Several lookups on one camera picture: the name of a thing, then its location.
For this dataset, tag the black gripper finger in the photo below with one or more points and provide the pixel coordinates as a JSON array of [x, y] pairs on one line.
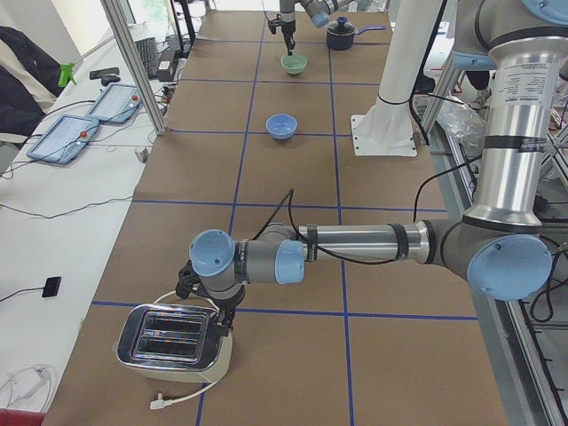
[[290, 45], [223, 324]]

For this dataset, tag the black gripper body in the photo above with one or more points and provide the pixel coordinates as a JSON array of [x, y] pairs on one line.
[[230, 305], [287, 26]]

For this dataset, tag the green bowl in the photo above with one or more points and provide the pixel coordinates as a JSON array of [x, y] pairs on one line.
[[294, 64]]

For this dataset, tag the blue bowl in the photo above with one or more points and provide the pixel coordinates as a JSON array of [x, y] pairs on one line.
[[281, 126]]

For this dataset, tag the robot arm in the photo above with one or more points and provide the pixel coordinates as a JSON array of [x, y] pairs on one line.
[[495, 246], [318, 11]]

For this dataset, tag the dark blue saucepan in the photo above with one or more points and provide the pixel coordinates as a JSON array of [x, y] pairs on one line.
[[340, 33]]

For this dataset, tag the chrome and white toaster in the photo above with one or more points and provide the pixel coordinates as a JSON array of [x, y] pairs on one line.
[[176, 343]]

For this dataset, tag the white power plug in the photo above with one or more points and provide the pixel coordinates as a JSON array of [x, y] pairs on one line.
[[160, 402]]

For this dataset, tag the black keyboard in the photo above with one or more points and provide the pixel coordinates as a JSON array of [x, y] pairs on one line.
[[147, 51]]

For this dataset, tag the small black square device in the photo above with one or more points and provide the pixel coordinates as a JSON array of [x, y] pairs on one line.
[[51, 287]]

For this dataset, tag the blue teach pendant far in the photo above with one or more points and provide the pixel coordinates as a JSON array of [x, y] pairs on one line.
[[117, 103]]

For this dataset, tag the blue teach pendant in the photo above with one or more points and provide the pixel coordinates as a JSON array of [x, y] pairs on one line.
[[117, 103], [64, 140]]

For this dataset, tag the black computer mouse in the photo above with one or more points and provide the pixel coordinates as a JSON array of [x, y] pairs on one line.
[[109, 78]]

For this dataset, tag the green clamp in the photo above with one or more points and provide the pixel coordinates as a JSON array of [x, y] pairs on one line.
[[66, 74]]

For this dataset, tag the blue teach pendant near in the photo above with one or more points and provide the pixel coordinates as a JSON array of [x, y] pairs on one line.
[[64, 140]]

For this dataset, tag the black jacket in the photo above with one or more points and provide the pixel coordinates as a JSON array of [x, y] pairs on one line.
[[29, 83]]

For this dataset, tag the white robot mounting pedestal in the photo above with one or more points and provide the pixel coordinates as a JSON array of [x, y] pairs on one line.
[[386, 129]]

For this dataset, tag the aluminium frame post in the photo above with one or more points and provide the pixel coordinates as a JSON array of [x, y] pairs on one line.
[[117, 21]]

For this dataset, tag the aluminium frame rail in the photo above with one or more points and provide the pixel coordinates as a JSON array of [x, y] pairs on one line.
[[529, 359]]

